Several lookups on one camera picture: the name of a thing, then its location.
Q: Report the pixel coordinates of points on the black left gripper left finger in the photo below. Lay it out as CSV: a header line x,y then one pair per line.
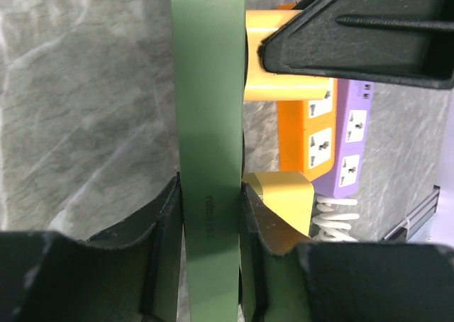
x,y
127,272

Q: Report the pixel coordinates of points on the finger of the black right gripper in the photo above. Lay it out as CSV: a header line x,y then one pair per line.
x,y
404,42

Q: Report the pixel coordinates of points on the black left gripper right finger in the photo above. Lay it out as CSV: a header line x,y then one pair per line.
x,y
287,277

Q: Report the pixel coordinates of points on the yellow plug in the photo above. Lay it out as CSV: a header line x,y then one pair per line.
x,y
261,85
289,194

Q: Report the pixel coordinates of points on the green power strip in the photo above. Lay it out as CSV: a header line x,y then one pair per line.
x,y
208,46

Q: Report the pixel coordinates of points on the purple power strip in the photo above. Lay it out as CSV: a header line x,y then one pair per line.
x,y
354,101

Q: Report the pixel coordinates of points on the orange power strip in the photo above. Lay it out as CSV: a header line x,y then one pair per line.
x,y
307,133

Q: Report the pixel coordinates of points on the white coiled cable purple strip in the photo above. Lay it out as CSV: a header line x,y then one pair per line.
x,y
328,224

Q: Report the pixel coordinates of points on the aluminium rail frame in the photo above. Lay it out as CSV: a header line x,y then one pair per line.
x,y
415,219

